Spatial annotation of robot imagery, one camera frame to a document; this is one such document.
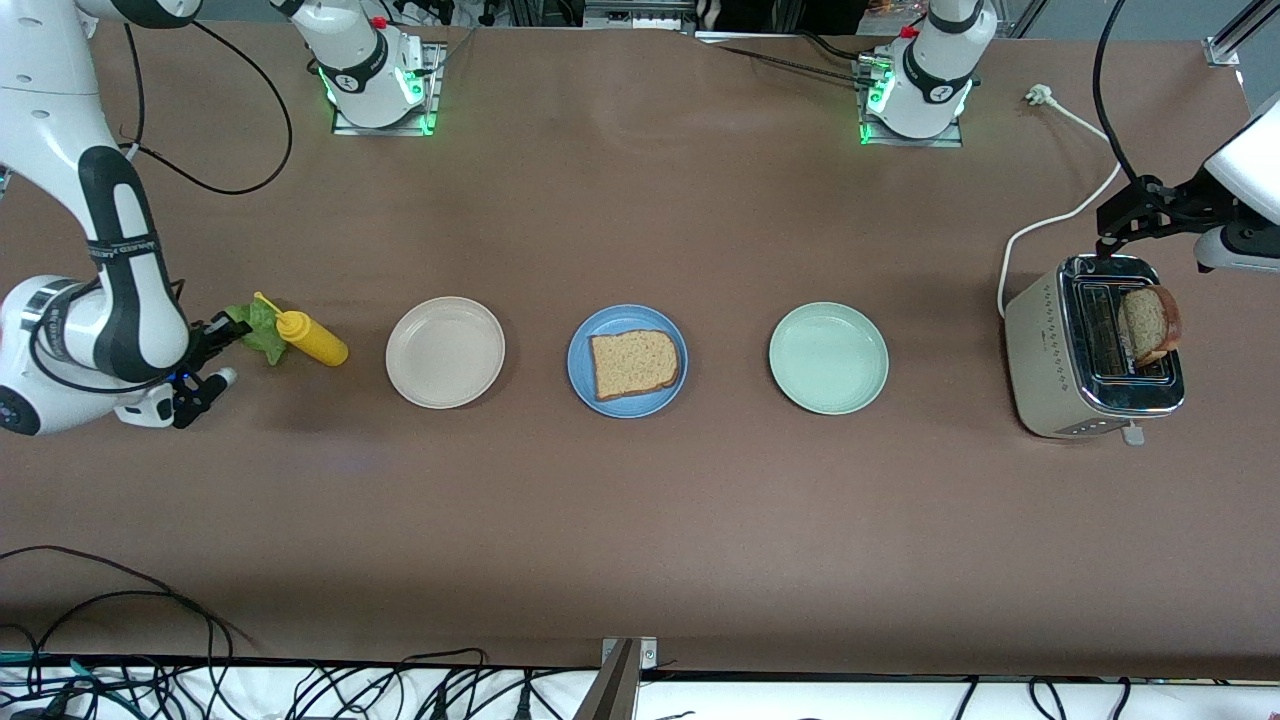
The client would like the aluminium frame rail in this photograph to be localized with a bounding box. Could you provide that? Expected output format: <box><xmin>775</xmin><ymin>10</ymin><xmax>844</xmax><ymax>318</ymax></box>
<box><xmin>1205</xmin><ymin>0</ymin><xmax>1280</xmax><ymax>69</ymax></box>

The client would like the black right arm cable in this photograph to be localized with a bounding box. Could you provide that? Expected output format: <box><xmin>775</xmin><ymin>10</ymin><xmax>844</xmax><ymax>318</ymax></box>
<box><xmin>120</xmin><ymin>18</ymin><xmax>294</xmax><ymax>196</ymax></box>

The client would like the off-white plate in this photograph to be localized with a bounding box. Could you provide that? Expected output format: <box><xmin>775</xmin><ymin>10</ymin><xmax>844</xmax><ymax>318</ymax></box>
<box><xmin>385</xmin><ymin>296</ymin><xmax>507</xmax><ymax>410</ymax></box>

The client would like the yellow mustard squeeze bottle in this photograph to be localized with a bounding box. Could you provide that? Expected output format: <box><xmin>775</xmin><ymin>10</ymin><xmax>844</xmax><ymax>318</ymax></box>
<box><xmin>253</xmin><ymin>291</ymin><xmax>350</xmax><ymax>368</ymax></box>

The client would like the black base cable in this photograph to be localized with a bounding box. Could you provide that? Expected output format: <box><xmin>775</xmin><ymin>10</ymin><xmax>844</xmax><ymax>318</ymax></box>
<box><xmin>715</xmin><ymin>42</ymin><xmax>881</xmax><ymax>86</ymax></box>

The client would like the white toaster power cord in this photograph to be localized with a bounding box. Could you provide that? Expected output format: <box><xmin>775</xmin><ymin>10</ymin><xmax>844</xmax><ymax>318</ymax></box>
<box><xmin>997</xmin><ymin>84</ymin><xmax>1123</xmax><ymax>319</ymax></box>

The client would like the pale green plate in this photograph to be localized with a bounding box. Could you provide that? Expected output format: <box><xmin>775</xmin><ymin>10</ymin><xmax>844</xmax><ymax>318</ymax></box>
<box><xmin>768</xmin><ymin>301</ymin><xmax>890</xmax><ymax>416</ymax></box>

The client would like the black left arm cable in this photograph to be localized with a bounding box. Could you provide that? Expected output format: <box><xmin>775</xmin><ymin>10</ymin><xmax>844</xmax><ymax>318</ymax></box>
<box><xmin>1092</xmin><ymin>0</ymin><xmax>1146</xmax><ymax>186</ymax></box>

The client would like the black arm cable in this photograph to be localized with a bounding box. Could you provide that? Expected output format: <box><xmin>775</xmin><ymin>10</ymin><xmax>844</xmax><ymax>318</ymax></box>
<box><xmin>120</xmin><ymin>18</ymin><xmax>294</xmax><ymax>196</ymax></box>
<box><xmin>1092</xmin><ymin>0</ymin><xmax>1146</xmax><ymax>186</ymax></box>

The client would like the brown bread slice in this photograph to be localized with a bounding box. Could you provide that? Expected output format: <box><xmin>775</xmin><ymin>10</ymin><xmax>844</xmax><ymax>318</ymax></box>
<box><xmin>588</xmin><ymin>329</ymin><xmax>682</xmax><ymax>403</ymax></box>
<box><xmin>1119</xmin><ymin>284</ymin><xmax>1184</xmax><ymax>369</ymax></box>

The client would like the blue plate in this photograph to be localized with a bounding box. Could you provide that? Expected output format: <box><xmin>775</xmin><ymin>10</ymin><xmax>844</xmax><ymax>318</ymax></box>
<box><xmin>566</xmin><ymin>304</ymin><xmax>689</xmax><ymax>419</ymax></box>

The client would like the grey metal pole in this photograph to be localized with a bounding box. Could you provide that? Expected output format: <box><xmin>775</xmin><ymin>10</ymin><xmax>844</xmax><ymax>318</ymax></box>
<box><xmin>572</xmin><ymin>640</ymin><xmax>641</xmax><ymax>720</ymax></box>

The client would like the cream and chrome toaster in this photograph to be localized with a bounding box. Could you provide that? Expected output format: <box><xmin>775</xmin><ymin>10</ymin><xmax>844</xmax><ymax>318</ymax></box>
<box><xmin>1003</xmin><ymin>253</ymin><xmax>1188</xmax><ymax>447</ymax></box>

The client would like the green lettuce leaf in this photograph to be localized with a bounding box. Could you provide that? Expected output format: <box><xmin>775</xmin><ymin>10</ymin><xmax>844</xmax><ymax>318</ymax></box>
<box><xmin>222</xmin><ymin>300</ymin><xmax>298</xmax><ymax>367</ymax></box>

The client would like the metal table edge bracket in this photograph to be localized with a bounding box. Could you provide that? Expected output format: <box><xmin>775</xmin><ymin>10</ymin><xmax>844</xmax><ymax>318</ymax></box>
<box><xmin>600</xmin><ymin>636</ymin><xmax>659</xmax><ymax>669</ymax></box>

